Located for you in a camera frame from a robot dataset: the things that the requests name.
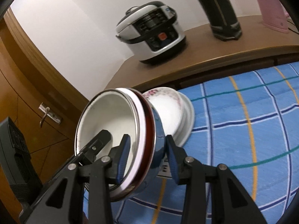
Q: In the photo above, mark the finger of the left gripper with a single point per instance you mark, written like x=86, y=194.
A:
x=89, y=152

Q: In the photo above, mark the blue plaid tablecloth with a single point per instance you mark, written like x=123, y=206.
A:
x=249, y=122

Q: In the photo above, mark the black thermos flask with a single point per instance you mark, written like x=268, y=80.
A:
x=222, y=19

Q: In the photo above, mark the brown wooden door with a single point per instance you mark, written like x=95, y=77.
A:
x=27, y=80

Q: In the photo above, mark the silver door handle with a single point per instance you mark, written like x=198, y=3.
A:
x=49, y=113

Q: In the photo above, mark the brown wooden cabinet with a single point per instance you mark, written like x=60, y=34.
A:
x=206, y=57

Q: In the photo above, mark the white enamel bowl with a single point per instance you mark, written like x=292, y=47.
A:
x=110, y=110

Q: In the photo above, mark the plain white plate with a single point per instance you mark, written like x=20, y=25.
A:
x=187, y=123

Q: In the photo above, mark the white black rice cooker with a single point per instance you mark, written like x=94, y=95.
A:
x=152, y=32

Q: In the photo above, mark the pink red plastic bowl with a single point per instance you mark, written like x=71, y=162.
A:
x=144, y=122

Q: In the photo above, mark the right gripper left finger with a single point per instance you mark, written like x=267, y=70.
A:
x=108, y=170

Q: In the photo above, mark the white floral plate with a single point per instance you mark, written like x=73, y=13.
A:
x=168, y=104

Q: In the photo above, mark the large steel bowl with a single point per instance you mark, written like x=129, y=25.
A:
x=156, y=156

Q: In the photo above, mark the pink electric kettle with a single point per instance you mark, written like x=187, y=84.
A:
x=273, y=15

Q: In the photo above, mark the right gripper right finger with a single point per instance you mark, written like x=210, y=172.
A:
x=186, y=170

